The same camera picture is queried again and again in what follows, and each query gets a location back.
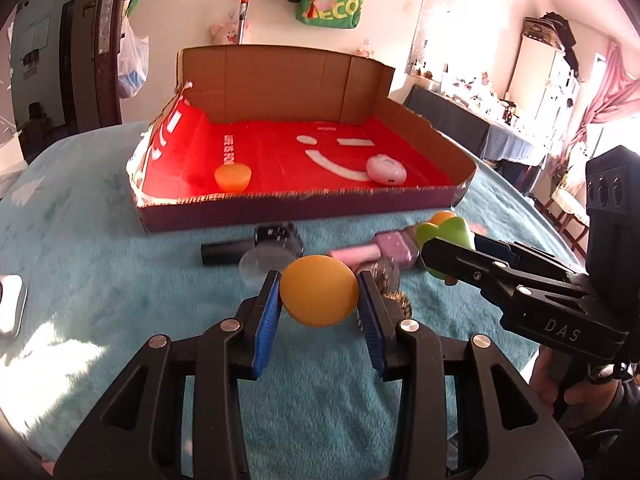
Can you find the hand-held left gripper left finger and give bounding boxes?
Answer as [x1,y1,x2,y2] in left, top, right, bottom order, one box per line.
[52,269,284,480]

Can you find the person's right hand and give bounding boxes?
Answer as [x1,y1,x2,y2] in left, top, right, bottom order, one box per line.
[529,347,640,443]

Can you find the wooden chair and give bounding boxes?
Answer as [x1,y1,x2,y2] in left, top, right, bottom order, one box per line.
[544,195,592,257]

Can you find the wall mirror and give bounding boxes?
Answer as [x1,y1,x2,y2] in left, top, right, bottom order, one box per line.
[407,0,459,80]

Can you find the black clothes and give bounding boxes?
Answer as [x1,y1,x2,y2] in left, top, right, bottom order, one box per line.
[542,11,585,82]

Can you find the brown square compact case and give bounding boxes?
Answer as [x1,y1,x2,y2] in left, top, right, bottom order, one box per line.
[357,259,414,319]

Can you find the silver flat case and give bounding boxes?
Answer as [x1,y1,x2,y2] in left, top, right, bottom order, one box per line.
[0,274,27,339]

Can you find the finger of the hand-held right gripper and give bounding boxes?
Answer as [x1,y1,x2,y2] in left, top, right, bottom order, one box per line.
[474,234,578,277]
[421,236,587,312]

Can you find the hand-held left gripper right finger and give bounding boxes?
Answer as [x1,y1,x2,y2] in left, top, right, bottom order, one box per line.
[354,270,587,480]

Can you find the pale pink round case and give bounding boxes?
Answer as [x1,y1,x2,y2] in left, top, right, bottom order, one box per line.
[365,154,407,187]

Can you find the pink curtain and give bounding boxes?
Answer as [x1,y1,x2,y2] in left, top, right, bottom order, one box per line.
[575,41,640,161]

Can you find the black cap nail polish bottle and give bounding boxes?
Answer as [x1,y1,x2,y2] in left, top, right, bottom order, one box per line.
[200,221,305,289]

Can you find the dark grey cushion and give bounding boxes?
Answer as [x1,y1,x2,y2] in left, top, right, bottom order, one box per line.
[402,84,537,171]

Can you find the pink plush pig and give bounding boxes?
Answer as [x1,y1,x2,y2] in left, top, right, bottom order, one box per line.
[209,22,241,47]

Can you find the white wardrobe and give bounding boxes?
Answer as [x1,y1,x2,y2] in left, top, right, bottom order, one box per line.
[504,15,582,128]

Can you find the green plastic toy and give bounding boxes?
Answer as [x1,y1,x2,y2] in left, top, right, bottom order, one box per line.
[415,216,477,282]

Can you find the orange cup-shaped toy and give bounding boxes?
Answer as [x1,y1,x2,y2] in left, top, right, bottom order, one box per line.
[214,163,252,193]

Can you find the dark wooden door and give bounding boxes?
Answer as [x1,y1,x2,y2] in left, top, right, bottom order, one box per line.
[74,0,132,132]

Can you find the pink cap nail polish bottle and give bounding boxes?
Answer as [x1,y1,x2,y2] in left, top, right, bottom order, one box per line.
[329,230,422,269]

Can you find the white plastic bag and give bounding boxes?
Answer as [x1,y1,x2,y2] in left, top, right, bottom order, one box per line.
[117,16,151,101]

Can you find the cardboard box with red lining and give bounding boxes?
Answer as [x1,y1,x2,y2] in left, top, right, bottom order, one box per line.
[125,45,478,234]

